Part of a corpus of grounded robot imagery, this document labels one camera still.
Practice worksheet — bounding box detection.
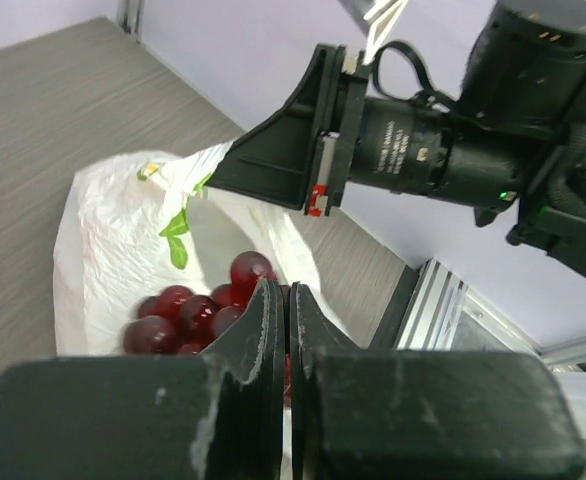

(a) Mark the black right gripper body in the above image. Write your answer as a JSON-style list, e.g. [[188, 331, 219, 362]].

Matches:
[[304, 45, 525, 217]]

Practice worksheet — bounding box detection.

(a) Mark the dark purple grape bunch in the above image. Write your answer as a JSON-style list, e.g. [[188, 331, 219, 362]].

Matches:
[[121, 251, 277, 356]]

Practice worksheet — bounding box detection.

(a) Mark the aluminium corner frame profile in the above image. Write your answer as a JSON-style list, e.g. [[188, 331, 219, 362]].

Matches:
[[117, 0, 586, 371]]

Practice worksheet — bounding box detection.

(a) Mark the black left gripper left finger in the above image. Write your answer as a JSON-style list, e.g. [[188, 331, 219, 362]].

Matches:
[[0, 281, 285, 479]]

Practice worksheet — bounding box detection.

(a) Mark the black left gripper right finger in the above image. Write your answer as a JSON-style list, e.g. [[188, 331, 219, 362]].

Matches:
[[289, 283, 586, 479]]

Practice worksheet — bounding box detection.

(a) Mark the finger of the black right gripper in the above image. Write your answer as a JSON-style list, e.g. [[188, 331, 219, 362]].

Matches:
[[207, 44, 345, 209]]

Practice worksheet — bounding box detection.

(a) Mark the white lemon print plastic bag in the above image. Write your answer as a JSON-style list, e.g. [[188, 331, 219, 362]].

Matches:
[[53, 144, 340, 356]]

